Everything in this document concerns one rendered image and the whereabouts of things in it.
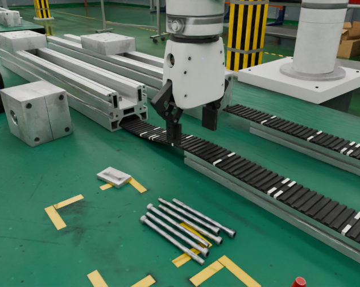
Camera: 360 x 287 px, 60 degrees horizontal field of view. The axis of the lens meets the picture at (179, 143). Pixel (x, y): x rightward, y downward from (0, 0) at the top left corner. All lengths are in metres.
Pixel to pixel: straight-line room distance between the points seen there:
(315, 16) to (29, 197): 0.82
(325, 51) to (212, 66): 0.56
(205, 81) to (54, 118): 0.33
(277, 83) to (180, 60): 0.54
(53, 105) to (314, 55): 0.71
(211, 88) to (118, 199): 0.22
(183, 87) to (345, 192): 0.30
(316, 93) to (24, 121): 0.69
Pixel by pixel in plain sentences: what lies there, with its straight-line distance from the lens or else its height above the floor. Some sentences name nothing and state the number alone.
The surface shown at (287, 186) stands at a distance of 0.46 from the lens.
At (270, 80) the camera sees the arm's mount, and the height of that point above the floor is 0.81.
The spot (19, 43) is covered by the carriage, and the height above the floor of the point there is 0.89.
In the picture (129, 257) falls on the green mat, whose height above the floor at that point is 0.78.
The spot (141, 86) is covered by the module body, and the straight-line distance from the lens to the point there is 0.70.
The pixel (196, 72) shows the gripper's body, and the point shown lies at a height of 0.95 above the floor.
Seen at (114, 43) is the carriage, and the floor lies 0.90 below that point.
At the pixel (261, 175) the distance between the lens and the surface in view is 0.48.
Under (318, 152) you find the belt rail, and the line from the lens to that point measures 0.62.
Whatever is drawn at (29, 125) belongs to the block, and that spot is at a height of 0.83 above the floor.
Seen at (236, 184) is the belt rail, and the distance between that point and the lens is 0.49.
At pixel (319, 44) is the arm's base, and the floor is 0.91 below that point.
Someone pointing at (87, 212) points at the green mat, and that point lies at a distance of 0.47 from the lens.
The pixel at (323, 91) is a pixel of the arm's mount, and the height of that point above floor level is 0.81.
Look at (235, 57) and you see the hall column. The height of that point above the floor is 0.21.
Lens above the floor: 1.07
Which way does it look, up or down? 28 degrees down
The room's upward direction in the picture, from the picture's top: straight up
